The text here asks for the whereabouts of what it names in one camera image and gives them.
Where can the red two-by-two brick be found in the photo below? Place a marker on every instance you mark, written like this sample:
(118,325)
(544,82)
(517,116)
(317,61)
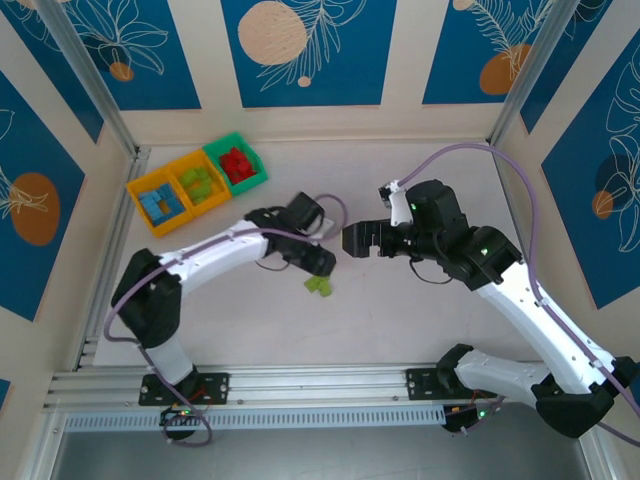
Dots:
(235,171)

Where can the lime green two-by-four brick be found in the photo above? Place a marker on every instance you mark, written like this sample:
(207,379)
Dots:
(189,176)
(197,194)
(202,173)
(312,284)

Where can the blue two-by-two brick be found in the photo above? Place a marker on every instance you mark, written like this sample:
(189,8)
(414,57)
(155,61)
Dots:
(171,213)

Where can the blue two-by-four brick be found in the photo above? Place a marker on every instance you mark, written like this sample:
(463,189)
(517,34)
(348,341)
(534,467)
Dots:
(164,191)
(147,200)

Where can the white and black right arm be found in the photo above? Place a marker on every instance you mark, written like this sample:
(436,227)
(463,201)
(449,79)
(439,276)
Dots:
(550,325)

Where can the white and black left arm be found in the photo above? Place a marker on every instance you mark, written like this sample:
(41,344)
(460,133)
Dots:
(215,255)

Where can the green plastic bin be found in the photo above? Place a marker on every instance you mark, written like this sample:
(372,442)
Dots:
(252,184)

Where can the yellow plastic bin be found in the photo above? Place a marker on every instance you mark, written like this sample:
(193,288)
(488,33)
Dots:
(170,227)
(215,205)

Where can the aluminium side rail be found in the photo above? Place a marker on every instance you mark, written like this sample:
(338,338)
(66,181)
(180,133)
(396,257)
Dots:
(506,190)
(119,225)

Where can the aluminium mounting rail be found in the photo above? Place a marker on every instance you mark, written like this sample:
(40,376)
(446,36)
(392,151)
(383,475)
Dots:
(320,382)

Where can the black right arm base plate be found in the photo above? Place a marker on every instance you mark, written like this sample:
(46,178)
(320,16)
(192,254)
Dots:
(422,382)

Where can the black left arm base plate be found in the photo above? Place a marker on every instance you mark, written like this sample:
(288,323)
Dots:
(212,387)

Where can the aluminium frame post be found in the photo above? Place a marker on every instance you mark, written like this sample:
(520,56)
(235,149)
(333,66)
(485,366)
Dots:
(537,75)
(94,80)

